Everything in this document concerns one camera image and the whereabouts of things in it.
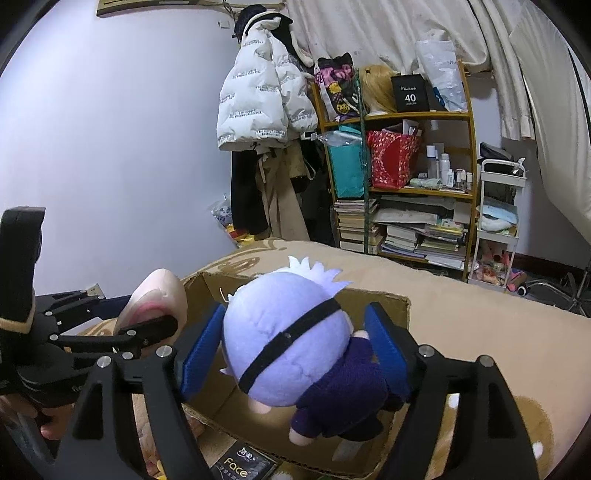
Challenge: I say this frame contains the black chair base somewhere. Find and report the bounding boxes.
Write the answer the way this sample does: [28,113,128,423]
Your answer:
[526,265,591,319]

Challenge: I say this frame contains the white curtain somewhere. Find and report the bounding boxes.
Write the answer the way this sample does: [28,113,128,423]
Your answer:
[286,0,589,141]

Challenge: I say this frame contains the clear plastic bag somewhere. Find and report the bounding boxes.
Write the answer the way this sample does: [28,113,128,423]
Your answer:
[416,39,468,113]

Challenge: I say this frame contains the wooden shelf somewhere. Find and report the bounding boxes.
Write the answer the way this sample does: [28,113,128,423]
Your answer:
[310,60,478,282]

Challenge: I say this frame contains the black hat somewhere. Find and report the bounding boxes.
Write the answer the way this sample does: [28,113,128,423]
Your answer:
[233,4,296,47]

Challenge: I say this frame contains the beige flower blanket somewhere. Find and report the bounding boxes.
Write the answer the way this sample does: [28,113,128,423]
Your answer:
[46,236,591,480]

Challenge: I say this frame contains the white trolley cart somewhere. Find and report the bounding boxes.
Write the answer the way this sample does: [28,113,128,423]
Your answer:
[467,159,528,289]

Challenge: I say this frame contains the green pole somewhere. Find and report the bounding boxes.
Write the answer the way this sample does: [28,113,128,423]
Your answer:
[355,67,371,254]

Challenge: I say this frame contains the group of white bottles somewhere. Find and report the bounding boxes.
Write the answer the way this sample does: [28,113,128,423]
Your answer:
[425,144,475,191]

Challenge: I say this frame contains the stack of books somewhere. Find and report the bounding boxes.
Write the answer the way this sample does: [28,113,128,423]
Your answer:
[333,196,469,271]

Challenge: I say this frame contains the red patterned bag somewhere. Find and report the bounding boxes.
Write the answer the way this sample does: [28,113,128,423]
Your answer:
[367,129,422,190]

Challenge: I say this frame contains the wooden wall board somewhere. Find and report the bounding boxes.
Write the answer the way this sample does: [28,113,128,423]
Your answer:
[97,0,241,17]

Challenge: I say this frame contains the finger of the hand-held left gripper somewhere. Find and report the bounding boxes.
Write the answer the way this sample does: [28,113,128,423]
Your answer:
[34,288,134,325]
[46,316,180,371]

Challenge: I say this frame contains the teal bag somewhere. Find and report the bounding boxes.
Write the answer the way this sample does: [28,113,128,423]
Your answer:
[327,127,366,199]

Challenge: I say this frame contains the pink toys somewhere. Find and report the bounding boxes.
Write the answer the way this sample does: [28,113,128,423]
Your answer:
[475,240,513,282]

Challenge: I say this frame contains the light blue cloth pack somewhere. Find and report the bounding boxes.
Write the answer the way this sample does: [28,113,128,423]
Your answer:
[478,198,519,232]

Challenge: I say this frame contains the black coat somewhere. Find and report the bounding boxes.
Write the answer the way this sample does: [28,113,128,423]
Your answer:
[231,148,269,234]

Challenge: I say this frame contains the black card box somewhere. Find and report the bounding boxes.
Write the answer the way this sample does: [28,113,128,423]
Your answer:
[390,74,431,113]

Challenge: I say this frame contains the black tissue packet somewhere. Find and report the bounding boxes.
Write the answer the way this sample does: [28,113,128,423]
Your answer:
[210,438,283,480]

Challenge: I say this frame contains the colourful snack bags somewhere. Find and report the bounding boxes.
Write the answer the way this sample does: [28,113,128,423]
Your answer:
[211,196,254,247]

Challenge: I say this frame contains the white puffer jacket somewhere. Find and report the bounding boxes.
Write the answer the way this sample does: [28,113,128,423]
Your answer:
[217,16,319,152]

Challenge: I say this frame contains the person's left hand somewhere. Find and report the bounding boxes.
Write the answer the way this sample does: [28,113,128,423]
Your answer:
[0,392,68,441]

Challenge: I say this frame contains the lavender-haired plush doll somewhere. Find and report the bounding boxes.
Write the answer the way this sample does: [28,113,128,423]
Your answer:
[219,255,403,446]

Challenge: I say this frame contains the pink plush toy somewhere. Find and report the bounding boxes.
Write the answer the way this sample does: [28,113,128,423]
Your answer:
[113,268,189,348]

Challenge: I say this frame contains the black patterned tote bag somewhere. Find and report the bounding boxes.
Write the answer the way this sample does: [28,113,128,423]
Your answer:
[315,53,360,123]

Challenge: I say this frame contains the beige coat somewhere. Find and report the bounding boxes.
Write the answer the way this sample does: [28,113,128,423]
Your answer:
[256,141,315,241]

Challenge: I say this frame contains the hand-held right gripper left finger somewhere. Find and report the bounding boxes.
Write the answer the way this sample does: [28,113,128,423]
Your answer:
[34,302,228,480]

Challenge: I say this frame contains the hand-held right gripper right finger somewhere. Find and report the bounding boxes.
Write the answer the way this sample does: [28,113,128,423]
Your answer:
[364,302,541,480]

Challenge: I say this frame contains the cardboard box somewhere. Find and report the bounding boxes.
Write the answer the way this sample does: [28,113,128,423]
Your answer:
[178,271,411,478]

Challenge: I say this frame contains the blond wig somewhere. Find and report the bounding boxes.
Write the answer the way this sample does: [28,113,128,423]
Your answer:
[360,65,400,116]

